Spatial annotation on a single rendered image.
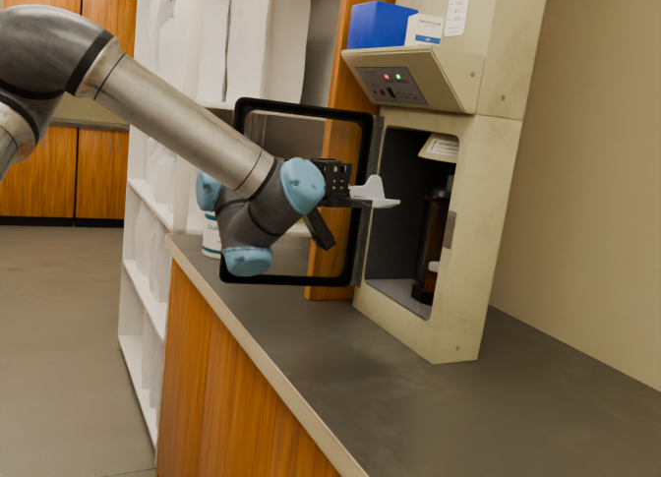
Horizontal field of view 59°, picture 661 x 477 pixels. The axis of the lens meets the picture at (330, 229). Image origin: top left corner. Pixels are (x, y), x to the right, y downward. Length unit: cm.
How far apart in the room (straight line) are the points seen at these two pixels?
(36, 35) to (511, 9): 74
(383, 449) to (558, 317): 75
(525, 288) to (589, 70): 54
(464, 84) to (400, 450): 60
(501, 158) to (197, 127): 57
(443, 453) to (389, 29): 77
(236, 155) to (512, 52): 54
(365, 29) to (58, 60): 62
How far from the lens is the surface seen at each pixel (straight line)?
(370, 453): 85
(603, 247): 142
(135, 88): 82
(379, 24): 120
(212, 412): 155
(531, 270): 155
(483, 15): 111
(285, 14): 239
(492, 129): 110
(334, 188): 107
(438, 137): 120
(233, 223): 93
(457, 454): 90
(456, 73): 104
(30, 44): 83
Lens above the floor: 139
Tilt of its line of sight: 11 degrees down
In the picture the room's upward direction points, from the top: 7 degrees clockwise
